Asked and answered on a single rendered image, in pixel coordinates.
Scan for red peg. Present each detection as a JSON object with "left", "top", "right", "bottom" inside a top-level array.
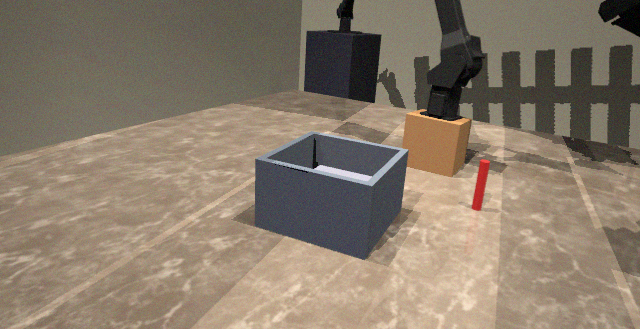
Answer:
[{"left": 472, "top": 160, "right": 490, "bottom": 211}]

